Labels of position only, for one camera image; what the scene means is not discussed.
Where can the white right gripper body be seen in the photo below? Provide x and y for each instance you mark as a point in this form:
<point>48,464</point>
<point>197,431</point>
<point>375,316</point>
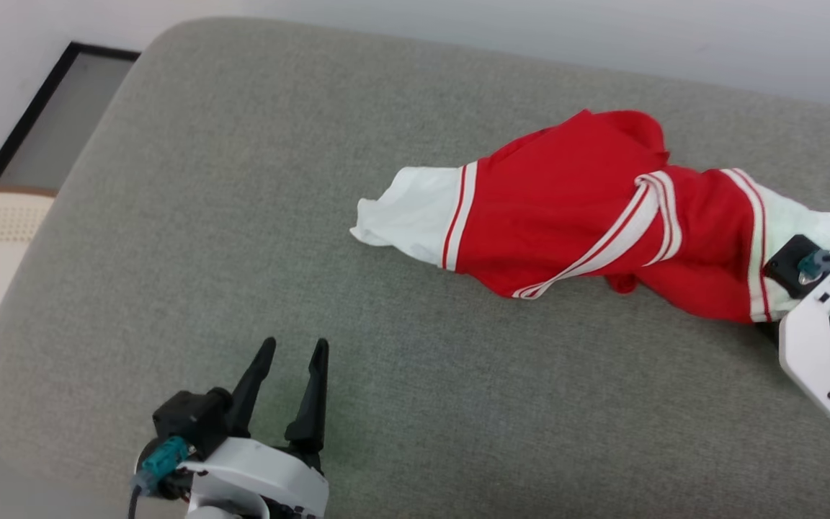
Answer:
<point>811,346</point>

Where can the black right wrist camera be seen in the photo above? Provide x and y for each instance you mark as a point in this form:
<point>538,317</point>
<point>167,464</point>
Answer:
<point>782,267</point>

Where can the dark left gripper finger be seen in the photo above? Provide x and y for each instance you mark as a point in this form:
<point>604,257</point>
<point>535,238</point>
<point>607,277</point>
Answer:
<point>310,404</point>
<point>249,393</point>

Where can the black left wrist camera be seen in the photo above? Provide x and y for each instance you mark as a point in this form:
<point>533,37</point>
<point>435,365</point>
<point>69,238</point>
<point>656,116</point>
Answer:
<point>188,418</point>

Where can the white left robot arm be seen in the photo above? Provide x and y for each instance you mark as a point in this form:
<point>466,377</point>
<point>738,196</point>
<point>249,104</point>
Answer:
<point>224,512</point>

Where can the black floor frame strip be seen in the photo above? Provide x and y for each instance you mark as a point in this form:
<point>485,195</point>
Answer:
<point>33,108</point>

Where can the grey fabric sofa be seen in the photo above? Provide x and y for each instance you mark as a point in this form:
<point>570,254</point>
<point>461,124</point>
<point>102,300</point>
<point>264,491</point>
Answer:
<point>314,216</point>

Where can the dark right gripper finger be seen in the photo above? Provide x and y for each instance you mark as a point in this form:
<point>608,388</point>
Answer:
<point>770,331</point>

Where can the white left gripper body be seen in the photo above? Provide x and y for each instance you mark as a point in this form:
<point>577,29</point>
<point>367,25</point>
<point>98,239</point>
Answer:
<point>271,476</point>

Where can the red and white garment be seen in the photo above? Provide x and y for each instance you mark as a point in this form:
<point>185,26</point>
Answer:
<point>566,209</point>

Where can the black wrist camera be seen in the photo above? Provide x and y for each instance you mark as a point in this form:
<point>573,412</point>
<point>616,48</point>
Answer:
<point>782,267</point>
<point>188,418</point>

